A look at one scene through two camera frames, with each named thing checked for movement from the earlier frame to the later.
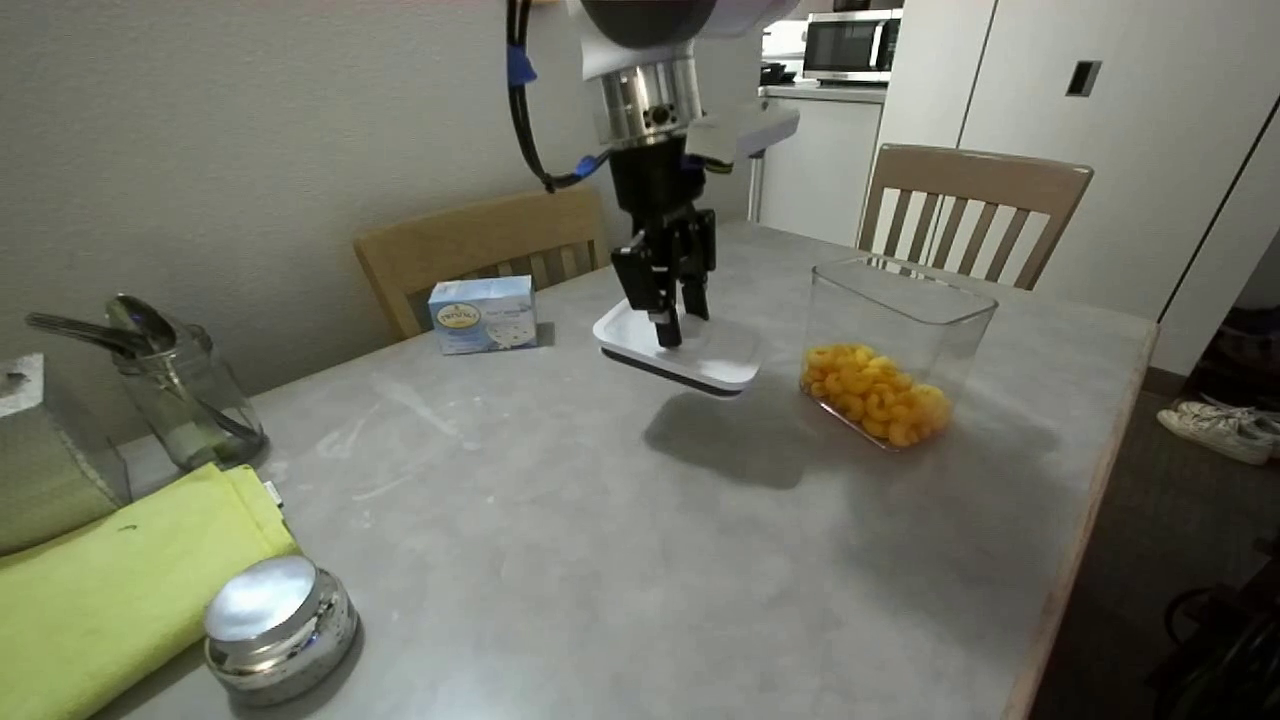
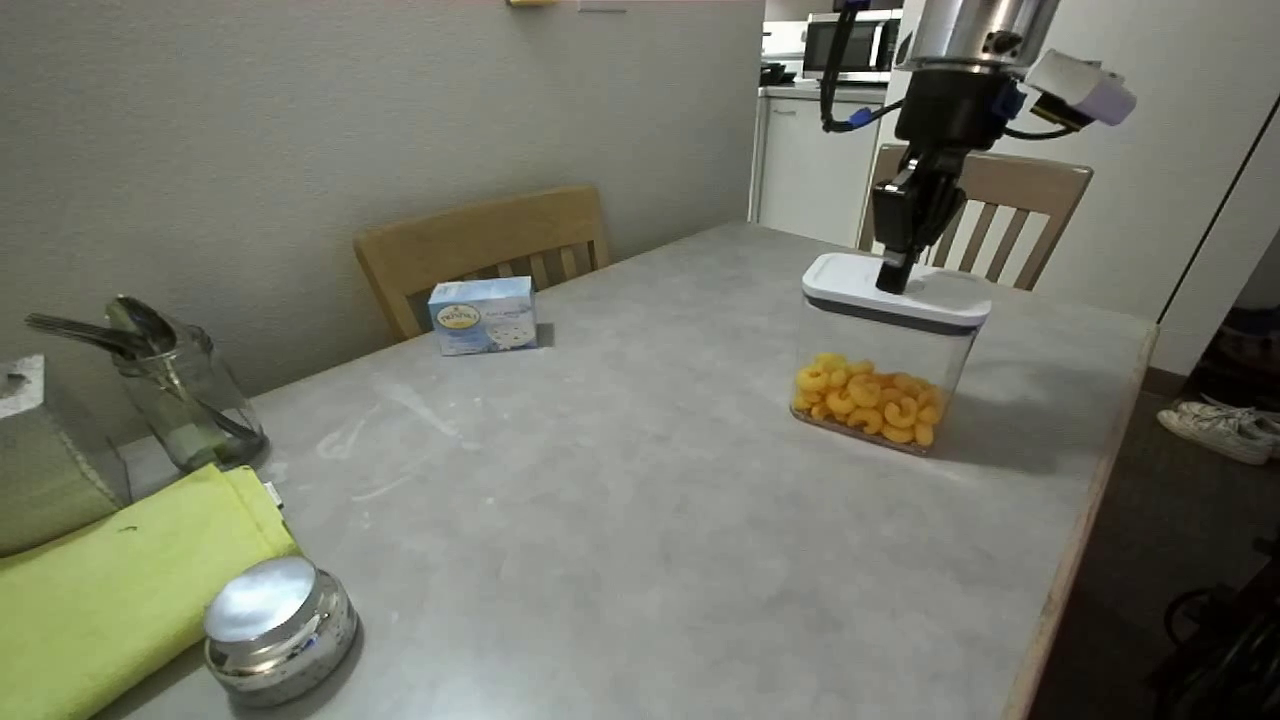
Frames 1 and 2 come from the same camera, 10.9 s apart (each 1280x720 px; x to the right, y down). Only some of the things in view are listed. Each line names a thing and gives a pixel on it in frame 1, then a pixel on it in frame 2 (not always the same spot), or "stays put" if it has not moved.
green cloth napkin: x=101 y=606 stays put
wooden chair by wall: x=510 y=238 stays put
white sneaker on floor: x=1251 y=433 stays put
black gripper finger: x=693 y=238 to x=937 y=208
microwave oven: x=855 y=47 stays put
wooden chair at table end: x=969 y=214 stays put
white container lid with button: x=706 y=355 to x=851 y=287
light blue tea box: x=486 y=312 stays put
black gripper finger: x=650 y=287 to x=897 y=220
